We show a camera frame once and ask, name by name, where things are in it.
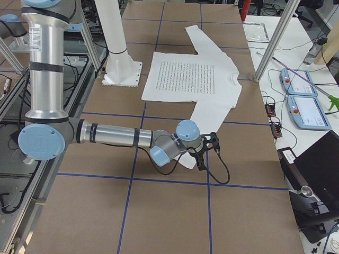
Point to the aluminium side frame rail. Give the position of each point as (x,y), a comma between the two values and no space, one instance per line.
(31,154)

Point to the clear plastic bag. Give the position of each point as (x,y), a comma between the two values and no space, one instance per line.
(256,32)

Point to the orange circuit board upper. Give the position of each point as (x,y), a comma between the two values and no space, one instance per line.
(270,110)

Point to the blue teach pendant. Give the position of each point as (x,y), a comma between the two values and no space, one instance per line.
(307,113)
(295,85)

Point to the aluminium frame post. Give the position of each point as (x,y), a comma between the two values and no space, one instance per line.
(277,35)

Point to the black laptop computer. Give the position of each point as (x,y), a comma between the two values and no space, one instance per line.
(319,167)

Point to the lower blue teach pendant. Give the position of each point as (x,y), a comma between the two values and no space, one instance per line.
(307,113)

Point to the upper blue teach pendant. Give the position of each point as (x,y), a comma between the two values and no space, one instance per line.
(295,85)

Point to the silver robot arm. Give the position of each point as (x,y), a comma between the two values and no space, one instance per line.
(11,26)
(47,22)

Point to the black box with white label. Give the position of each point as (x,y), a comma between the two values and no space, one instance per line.
(297,181)

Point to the orange circuit board lower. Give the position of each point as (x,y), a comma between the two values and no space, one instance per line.
(276,130)

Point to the orange circuit board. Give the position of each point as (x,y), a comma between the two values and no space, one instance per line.
(276,130)
(270,110)

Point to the white long-sleeve printed shirt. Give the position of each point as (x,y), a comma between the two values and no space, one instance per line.
(209,78)

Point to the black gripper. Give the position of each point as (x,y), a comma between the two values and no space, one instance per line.
(196,155)

